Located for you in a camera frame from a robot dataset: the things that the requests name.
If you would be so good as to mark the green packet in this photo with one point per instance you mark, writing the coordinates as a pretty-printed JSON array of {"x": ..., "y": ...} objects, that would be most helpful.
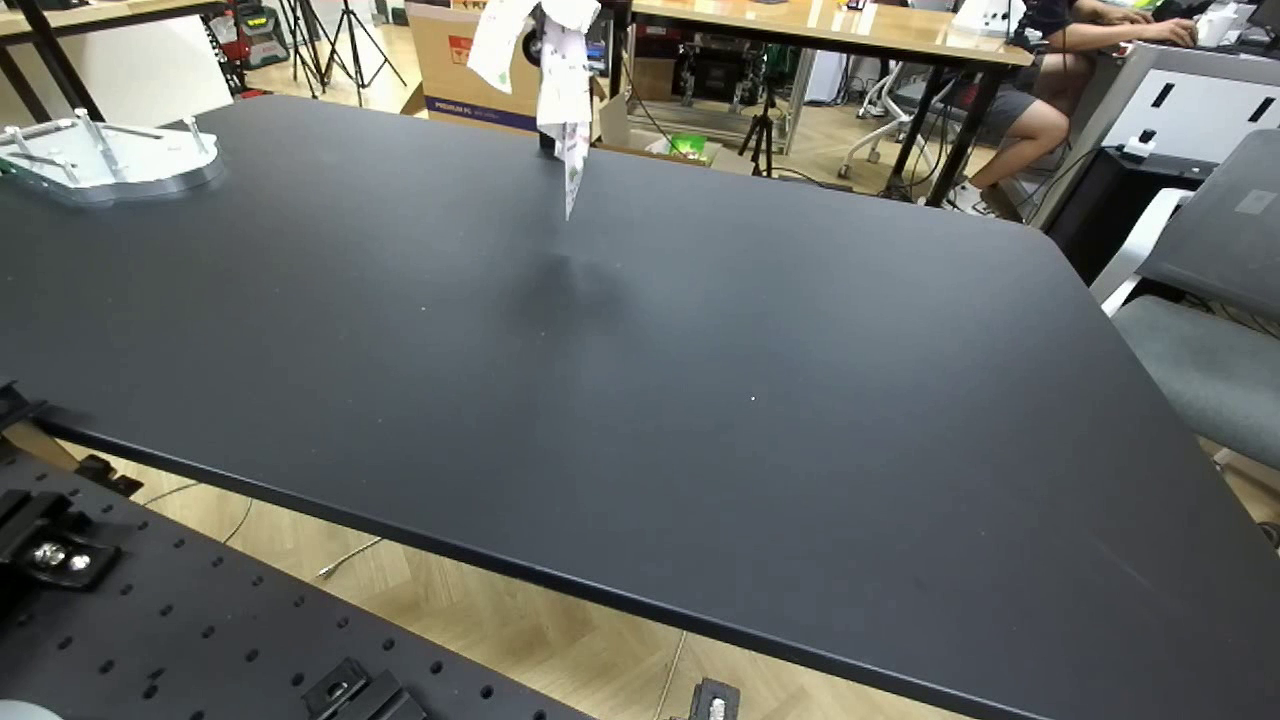
[{"x": 690, "y": 146}]

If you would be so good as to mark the tall black tripod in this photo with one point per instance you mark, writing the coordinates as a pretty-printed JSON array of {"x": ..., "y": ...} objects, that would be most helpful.
[{"x": 347, "y": 41}]

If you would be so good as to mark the seated person in black shorts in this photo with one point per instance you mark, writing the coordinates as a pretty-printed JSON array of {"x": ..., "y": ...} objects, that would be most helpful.
[{"x": 1025, "y": 120}]

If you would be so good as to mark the long wooden desk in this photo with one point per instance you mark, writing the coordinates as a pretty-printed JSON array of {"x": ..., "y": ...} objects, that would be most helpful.
[{"x": 803, "y": 26}]

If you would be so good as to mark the small black tripod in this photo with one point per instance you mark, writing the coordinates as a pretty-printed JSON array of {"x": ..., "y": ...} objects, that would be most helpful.
[{"x": 762, "y": 132}]

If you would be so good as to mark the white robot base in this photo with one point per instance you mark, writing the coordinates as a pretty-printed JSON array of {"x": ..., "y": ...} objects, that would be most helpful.
[{"x": 20, "y": 711}]

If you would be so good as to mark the white metal cabinet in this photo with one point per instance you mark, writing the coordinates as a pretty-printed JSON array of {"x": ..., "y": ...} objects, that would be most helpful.
[{"x": 1200, "y": 112}]

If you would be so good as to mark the white cloth at corner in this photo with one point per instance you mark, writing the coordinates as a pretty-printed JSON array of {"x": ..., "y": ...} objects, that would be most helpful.
[{"x": 106, "y": 148}]

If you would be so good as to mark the black mount block silver knobs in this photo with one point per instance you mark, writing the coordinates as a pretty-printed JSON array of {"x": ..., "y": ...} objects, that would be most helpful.
[{"x": 55, "y": 559}]

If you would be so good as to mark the grey metal clamp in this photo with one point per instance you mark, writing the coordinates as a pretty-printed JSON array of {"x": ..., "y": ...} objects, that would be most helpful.
[{"x": 714, "y": 702}]

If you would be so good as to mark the white board panel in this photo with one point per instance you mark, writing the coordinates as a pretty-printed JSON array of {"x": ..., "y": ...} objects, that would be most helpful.
[{"x": 144, "y": 74}]

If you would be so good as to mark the grey office chair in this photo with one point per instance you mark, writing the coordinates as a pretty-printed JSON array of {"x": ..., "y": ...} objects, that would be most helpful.
[{"x": 1200, "y": 360}]

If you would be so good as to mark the cardboard box with purple band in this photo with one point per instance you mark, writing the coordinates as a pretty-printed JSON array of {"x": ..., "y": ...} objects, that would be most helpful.
[{"x": 445, "y": 67}]

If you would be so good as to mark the black perforated breadboard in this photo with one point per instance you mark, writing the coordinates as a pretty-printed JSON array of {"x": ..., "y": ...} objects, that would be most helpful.
[{"x": 203, "y": 625}]

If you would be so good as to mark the small black bracket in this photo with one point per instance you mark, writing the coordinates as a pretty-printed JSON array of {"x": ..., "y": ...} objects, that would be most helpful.
[{"x": 362, "y": 692}]

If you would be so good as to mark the white towel with tree print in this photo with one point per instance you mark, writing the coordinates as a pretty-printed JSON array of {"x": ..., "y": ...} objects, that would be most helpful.
[{"x": 567, "y": 92}]

